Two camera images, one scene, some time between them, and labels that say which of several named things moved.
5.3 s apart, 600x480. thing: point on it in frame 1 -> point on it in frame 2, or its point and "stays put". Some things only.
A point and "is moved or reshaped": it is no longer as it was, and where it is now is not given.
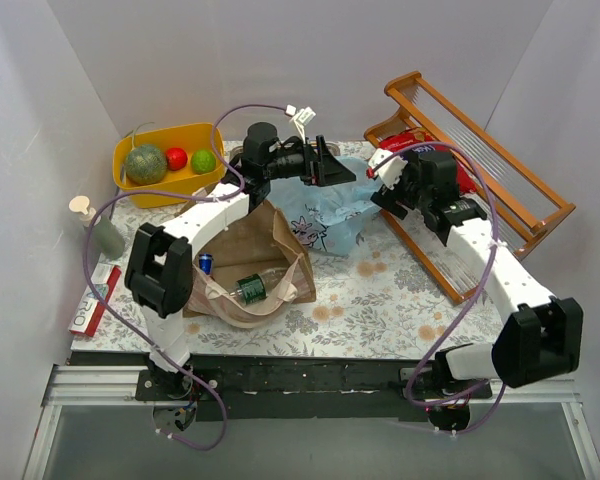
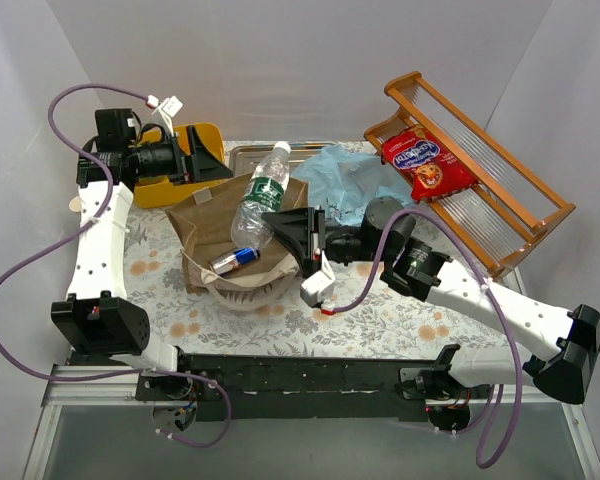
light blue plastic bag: x=332 y=217 is moved or reshaped
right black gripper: x=396 y=195 -> x=319 y=234
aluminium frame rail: x=115 y=386 stays put
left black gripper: x=318 y=161 -> x=182 y=160
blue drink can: x=205 y=263 -> x=228 y=261
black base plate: x=298 y=387 stays put
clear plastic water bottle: x=253 y=288 -> x=264 y=195
